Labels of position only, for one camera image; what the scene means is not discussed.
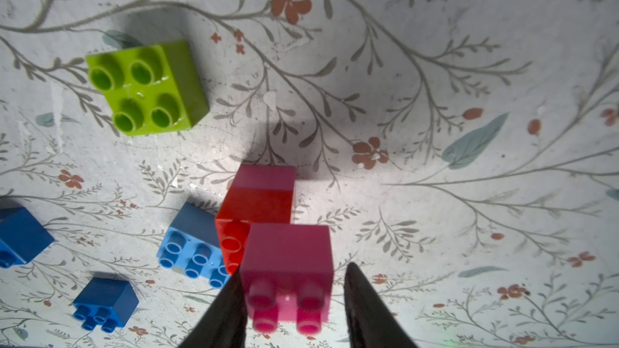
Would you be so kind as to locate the light blue long lego brick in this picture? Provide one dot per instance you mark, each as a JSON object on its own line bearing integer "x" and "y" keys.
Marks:
{"x": 191, "y": 244}

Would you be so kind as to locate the red lego brick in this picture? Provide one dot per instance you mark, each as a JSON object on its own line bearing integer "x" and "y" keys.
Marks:
{"x": 258, "y": 194}

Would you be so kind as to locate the green lego brick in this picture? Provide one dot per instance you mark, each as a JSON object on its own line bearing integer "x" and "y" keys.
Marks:
{"x": 150, "y": 89}

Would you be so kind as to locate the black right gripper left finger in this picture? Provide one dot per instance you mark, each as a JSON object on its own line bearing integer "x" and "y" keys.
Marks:
{"x": 225, "y": 322}

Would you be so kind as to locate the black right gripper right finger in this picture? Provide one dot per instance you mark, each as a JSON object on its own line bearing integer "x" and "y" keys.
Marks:
{"x": 370, "y": 323}

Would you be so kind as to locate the blue lego brick upper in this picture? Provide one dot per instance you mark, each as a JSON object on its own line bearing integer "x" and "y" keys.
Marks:
{"x": 23, "y": 238}

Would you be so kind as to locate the blue lego brick lower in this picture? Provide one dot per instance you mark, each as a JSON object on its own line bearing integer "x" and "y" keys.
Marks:
{"x": 106, "y": 303}

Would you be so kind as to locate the pink lego brick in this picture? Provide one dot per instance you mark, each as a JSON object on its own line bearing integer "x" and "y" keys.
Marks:
{"x": 287, "y": 274}

